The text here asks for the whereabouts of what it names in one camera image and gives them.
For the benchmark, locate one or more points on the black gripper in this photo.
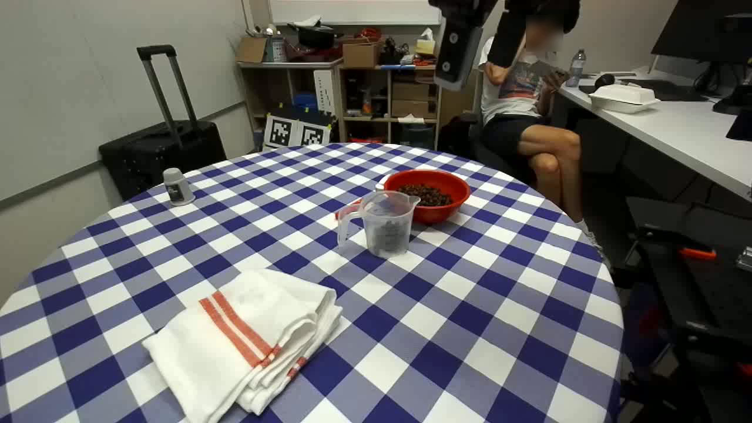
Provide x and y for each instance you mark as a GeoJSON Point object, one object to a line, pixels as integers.
{"type": "Point", "coordinates": [457, 42]}

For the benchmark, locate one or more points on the red bowl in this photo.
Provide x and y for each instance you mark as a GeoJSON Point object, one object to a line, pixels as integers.
{"type": "Point", "coordinates": [452, 208]}

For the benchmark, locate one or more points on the clear plastic measuring jar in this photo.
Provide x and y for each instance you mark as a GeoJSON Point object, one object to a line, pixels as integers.
{"type": "Point", "coordinates": [387, 228]}

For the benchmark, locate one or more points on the seated person in white shirt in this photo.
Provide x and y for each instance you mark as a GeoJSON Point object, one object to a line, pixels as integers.
{"type": "Point", "coordinates": [507, 102]}

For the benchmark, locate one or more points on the wooden storage shelf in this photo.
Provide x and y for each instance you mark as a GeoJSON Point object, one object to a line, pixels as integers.
{"type": "Point", "coordinates": [376, 95]}

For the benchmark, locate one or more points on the closed cardboard box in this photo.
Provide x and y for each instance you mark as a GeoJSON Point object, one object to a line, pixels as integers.
{"type": "Point", "coordinates": [358, 53]}

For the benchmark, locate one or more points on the clear water bottle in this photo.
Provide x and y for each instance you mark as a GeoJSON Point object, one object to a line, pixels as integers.
{"type": "Point", "coordinates": [579, 69]}

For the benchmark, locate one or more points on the dark beans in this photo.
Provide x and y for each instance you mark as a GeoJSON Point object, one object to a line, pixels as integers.
{"type": "Point", "coordinates": [427, 194]}

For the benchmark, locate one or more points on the white takeout container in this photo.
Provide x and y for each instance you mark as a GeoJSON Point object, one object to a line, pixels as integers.
{"type": "Point", "coordinates": [624, 96]}

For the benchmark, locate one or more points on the black white fiducial tag board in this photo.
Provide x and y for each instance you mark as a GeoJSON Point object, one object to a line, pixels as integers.
{"type": "Point", "coordinates": [296, 132]}

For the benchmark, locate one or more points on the open cardboard box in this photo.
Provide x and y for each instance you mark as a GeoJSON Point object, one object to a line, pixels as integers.
{"type": "Point", "coordinates": [251, 49]}

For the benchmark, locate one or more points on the black keyboard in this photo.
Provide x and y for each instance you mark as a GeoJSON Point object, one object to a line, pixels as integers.
{"type": "Point", "coordinates": [669, 89]}

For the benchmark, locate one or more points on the black computer monitor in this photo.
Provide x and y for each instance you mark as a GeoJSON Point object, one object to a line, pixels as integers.
{"type": "Point", "coordinates": [701, 27]}

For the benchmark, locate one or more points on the white desk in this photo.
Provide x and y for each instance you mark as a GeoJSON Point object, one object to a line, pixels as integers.
{"type": "Point", "coordinates": [689, 132]}

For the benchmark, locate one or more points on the blue white checkered tablecloth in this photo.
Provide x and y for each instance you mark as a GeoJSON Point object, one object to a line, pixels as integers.
{"type": "Point", "coordinates": [470, 314]}

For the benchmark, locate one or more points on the black rolling suitcase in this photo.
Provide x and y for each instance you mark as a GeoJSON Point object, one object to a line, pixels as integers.
{"type": "Point", "coordinates": [161, 156]}

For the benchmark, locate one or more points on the black equipment cart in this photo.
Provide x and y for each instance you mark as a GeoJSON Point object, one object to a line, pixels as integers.
{"type": "Point", "coordinates": [689, 297]}

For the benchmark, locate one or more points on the white towel with orange stripes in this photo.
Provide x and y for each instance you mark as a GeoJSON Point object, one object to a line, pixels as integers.
{"type": "Point", "coordinates": [211, 354]}

